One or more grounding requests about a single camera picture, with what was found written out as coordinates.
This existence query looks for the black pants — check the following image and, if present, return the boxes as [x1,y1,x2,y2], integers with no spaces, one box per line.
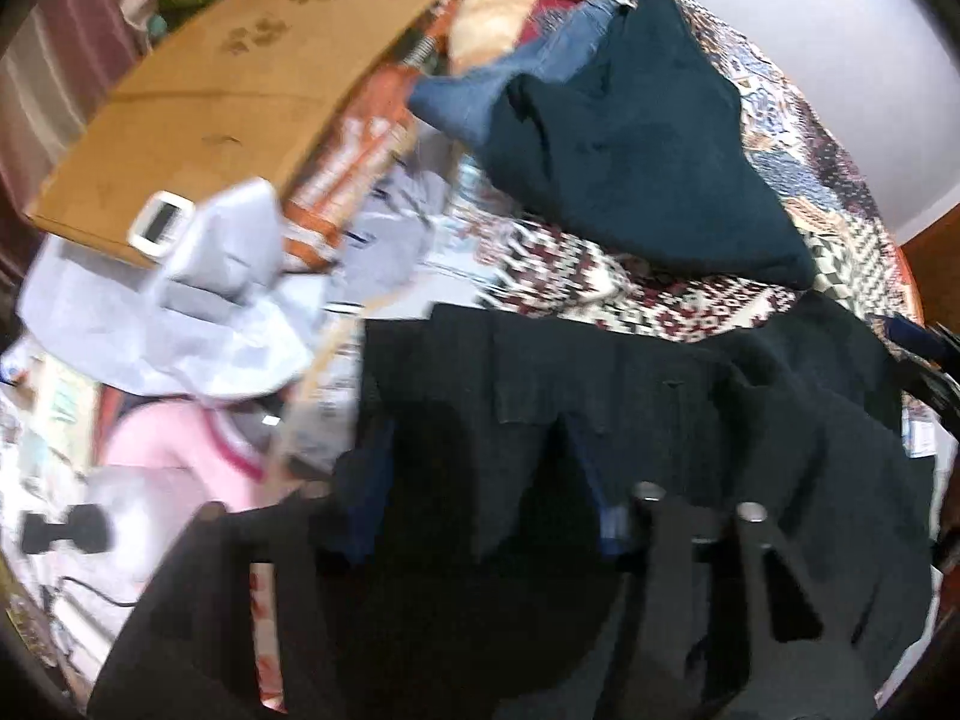
[325,294,932,718]

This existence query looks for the black charger plug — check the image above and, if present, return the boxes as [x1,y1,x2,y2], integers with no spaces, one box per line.
[20,504,112,554]

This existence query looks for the white digital clock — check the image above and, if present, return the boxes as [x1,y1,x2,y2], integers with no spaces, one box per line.
[127,190,195,262]

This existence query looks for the white cloth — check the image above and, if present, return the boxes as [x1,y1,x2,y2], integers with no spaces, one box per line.
[18,179,327,401]

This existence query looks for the blue denim jeans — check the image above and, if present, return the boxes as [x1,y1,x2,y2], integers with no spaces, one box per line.
[407,0,623,151]

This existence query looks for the pink striped curtain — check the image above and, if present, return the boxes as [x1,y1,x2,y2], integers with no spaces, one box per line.
[2,0,156,278]

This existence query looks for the dark teal folded garment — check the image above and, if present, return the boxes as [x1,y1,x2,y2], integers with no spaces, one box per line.
[478,0,815,289]

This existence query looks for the pink garment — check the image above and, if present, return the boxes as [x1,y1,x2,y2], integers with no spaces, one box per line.
[101,398,280,512]

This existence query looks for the wooden lap desk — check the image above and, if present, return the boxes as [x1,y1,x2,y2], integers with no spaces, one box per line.
[28,0,438,265]

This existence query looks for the brown wooden door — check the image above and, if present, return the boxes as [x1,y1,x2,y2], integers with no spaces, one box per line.
[901,208,960,332]

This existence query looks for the patchwork patterned bedspread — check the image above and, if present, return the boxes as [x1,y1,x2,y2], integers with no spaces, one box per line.
[245,0,939,714]

